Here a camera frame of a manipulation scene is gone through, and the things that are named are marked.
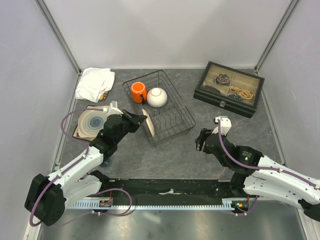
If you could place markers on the aluminium frame rail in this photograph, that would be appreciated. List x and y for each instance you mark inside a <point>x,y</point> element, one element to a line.
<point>58,34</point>

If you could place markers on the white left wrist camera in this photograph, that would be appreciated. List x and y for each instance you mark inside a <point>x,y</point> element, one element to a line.
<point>113,107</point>

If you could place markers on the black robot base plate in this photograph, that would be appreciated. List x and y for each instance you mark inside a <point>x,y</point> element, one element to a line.
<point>174,191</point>

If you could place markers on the small dark blue cup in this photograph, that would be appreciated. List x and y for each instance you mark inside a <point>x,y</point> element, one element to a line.
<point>105,164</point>

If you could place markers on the blue ringed round plate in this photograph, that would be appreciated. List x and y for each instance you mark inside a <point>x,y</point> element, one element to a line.
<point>92,123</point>

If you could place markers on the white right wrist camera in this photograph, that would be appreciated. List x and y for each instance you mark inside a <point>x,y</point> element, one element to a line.
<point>225,124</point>

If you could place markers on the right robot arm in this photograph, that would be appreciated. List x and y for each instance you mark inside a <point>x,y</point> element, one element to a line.
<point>256,174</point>

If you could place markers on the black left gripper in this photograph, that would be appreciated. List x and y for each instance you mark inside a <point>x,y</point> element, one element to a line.
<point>136,119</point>

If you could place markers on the black wire dish rack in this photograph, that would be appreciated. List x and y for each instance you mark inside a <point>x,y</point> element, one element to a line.
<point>169,121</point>

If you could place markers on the white ceramic bowl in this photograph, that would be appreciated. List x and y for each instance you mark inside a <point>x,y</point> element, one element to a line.
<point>157,97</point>

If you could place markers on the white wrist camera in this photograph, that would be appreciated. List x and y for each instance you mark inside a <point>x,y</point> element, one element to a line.
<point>113,107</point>
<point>225,124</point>

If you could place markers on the black glass-lid jewelry box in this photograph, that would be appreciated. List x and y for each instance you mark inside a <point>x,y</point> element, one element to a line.
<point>229,89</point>

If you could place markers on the orange plastic mug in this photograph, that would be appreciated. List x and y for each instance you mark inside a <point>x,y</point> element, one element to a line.
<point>138,92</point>

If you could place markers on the blue slotted cable duct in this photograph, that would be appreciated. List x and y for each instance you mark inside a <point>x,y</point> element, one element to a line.
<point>98,204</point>

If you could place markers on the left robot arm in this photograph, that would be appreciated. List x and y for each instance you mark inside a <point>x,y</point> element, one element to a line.
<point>50,195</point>

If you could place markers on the white crumpled cloth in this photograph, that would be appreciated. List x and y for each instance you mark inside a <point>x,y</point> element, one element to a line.
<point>93,83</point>

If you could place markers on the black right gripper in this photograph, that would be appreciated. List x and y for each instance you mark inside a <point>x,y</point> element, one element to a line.
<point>200,139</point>

